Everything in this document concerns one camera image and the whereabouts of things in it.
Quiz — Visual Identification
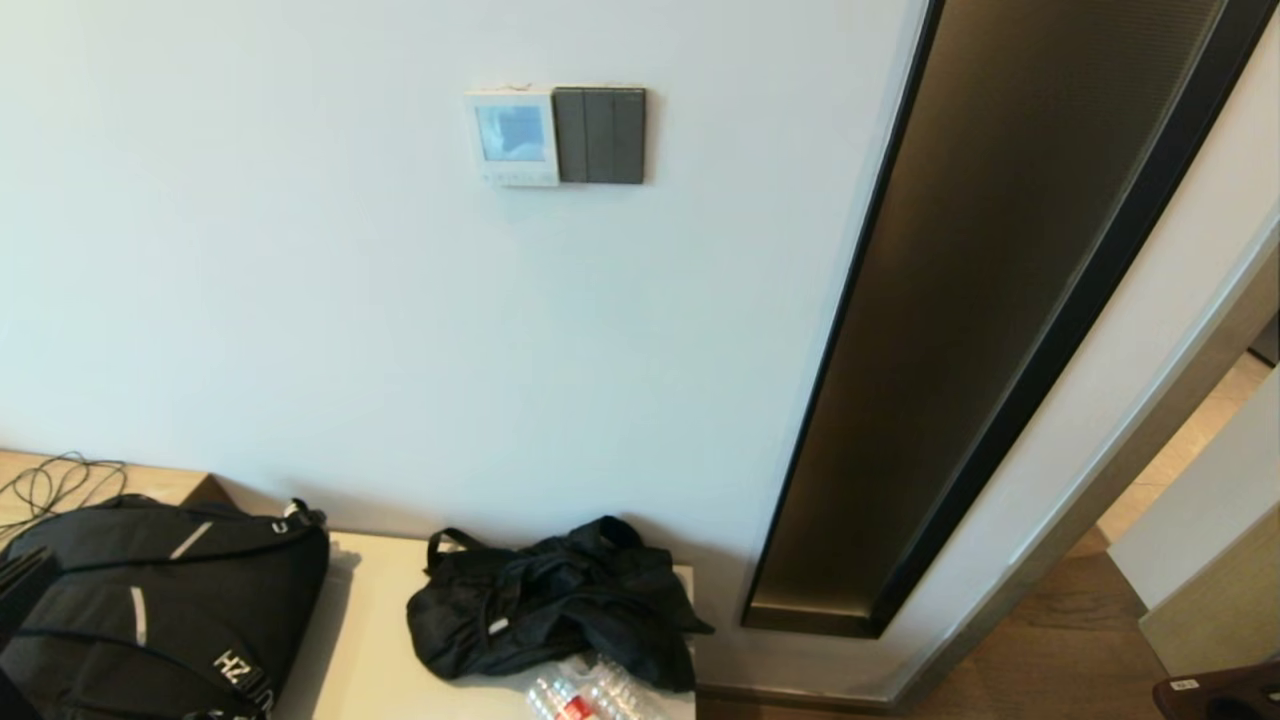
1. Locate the white wall thermostat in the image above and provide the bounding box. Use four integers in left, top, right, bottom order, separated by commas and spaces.
465, 90, 561, 189

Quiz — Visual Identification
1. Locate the black backpack with grey stripes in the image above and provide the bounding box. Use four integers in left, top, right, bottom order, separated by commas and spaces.
0, 495, 331, 720

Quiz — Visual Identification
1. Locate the light wooden desk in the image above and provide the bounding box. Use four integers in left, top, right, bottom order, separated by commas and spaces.
0, 450, 241, 546

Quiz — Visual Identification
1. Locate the black crumpled cloth bag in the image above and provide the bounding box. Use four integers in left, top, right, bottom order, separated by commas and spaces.
406, 516, 715, 693

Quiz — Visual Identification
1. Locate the clear water bottle red label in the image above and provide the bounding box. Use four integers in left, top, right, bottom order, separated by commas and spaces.
527, 676, 601, 720

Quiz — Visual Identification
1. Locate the clear water bottle without label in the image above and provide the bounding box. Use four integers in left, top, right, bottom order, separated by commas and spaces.
575, 655, 666, 720

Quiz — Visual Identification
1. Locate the white door with wood base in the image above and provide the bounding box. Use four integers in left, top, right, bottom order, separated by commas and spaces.
1108, 365, 1280, 679

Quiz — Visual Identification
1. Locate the dark brown wooden table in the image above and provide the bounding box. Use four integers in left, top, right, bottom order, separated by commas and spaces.
1154, 664, 1280, 720

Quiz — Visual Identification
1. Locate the thin black cable bundle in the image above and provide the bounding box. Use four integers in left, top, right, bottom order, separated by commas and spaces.
0, 452, 129, 546

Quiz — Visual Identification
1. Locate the dark grey wall switch panel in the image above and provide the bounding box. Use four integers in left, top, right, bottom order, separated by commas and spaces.
552, 87, 647, 186

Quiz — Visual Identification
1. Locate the grey door frame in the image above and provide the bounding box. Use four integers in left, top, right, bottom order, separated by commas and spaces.
880, 205, 1280, 713

